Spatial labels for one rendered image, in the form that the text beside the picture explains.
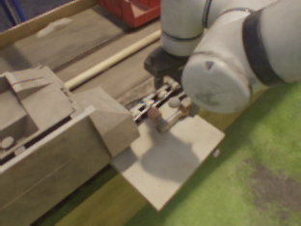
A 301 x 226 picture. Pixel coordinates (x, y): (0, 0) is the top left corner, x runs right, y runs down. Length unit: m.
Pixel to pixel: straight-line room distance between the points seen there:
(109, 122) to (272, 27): 0.40
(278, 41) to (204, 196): 1.31
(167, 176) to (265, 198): 1.02
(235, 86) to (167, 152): 0.46
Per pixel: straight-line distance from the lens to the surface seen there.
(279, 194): 1.64
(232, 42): 0.26
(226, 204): 1.51
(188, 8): 0.41
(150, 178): 0.65
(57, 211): 0.71
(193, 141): 0.70
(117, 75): 0.94
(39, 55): 1.16
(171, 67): 0.47
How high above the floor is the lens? 1.41
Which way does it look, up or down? 53 degrees down
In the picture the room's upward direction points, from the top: 2 degrees counter-clockwise
